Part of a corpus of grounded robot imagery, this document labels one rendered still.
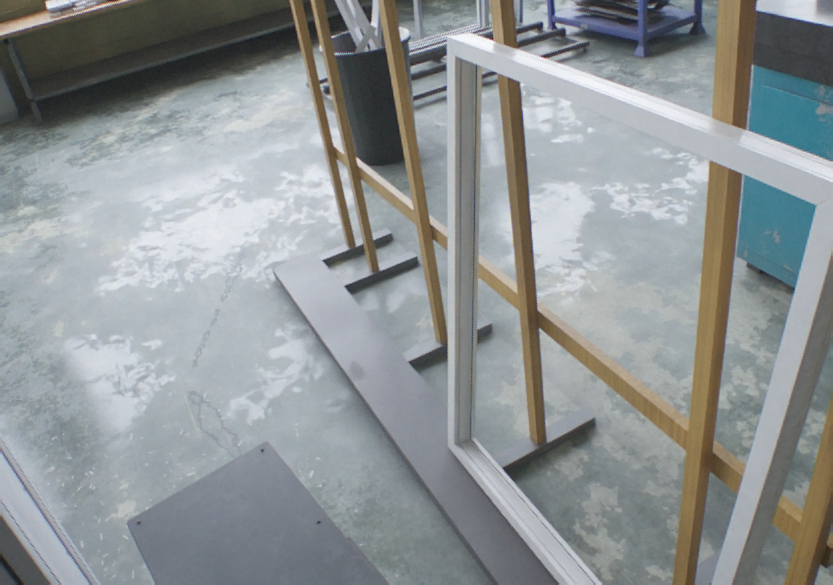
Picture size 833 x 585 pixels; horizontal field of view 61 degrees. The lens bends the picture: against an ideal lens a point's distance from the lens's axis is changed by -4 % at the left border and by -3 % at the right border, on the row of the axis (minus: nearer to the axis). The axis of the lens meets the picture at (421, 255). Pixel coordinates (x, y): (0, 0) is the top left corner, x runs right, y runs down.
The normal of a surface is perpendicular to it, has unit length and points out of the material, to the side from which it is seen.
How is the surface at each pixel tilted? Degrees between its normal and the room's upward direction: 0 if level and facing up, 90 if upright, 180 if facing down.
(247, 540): 0
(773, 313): 0
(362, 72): 94
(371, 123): 94
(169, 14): 90
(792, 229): 90
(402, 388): 0
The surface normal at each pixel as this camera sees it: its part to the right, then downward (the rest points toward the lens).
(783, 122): -0.87, 0.36
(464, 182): 0.47, 0.41
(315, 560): -0.15, -0.84
